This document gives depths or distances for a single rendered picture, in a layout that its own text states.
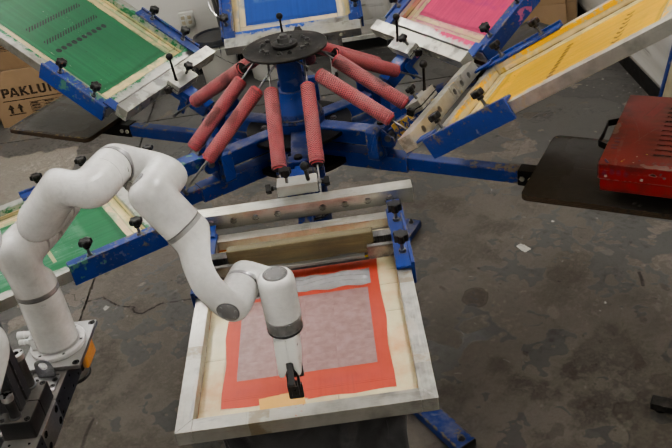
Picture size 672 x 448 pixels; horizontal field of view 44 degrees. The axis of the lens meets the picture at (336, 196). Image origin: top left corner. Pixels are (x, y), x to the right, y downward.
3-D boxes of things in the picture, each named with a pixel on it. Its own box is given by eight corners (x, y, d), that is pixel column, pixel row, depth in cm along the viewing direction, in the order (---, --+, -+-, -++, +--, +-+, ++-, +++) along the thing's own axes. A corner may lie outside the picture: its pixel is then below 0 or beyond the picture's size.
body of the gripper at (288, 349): (266, 308, 177) (275, 349, 182) (265, 340, 168) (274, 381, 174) (302, 304, 177) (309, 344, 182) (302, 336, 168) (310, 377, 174)
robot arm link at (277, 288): (214, 281, 166) (231, 253, 174) (224, 322, 171) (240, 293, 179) (286, 285, 162) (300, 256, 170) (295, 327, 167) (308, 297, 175)
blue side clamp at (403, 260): (417, 282, 226) (414, 261, 223) (398, 285, 226) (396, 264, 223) (404, 223, 252) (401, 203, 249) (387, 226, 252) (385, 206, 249)
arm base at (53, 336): (11, 367, 188) (-13, 313, 181) (28, 330, 199) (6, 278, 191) (78, 359, 187) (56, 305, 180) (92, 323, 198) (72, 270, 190)
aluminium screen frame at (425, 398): (440, 410, 184) (438, 397, 182) (178, 446, 186) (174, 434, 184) (399, 220, 252) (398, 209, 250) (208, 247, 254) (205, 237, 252)
